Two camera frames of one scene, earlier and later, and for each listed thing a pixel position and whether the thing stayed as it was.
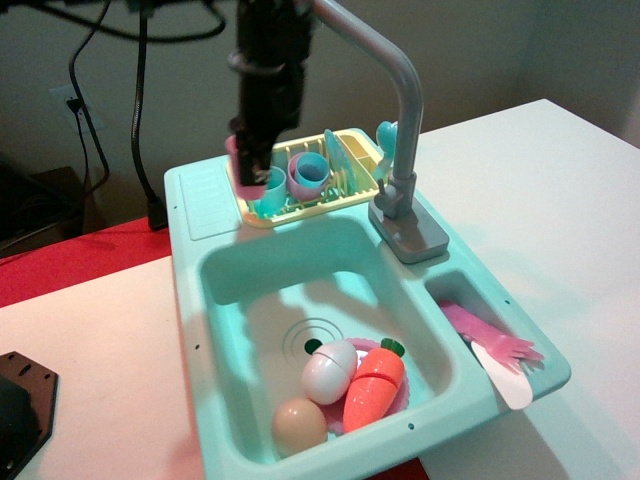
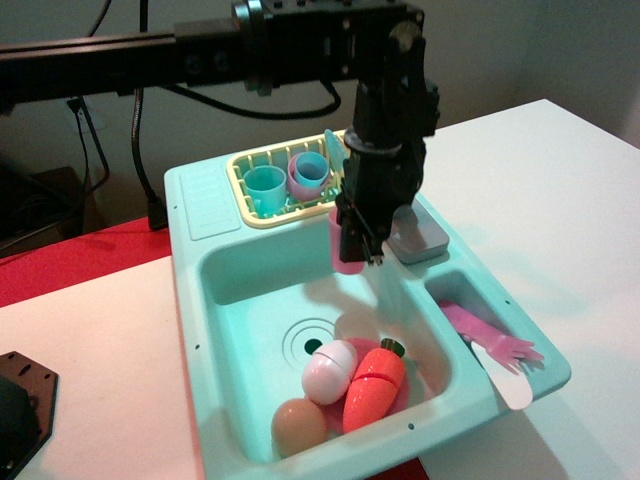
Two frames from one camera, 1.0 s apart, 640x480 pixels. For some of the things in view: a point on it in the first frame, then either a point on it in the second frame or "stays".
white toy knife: x=514 y=388 stays
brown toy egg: x=298 y=426 stays
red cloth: x=36 y=272 stays
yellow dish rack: x=315 y=173 stays
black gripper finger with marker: x=255 y=150 -> x=356 y=242
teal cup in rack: x=274 y=200 stays
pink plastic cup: x=243 y=190 -> x=342 y=267
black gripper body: x=271 y=93 -> x=383 y=169
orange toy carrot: x=377 y=377 stays
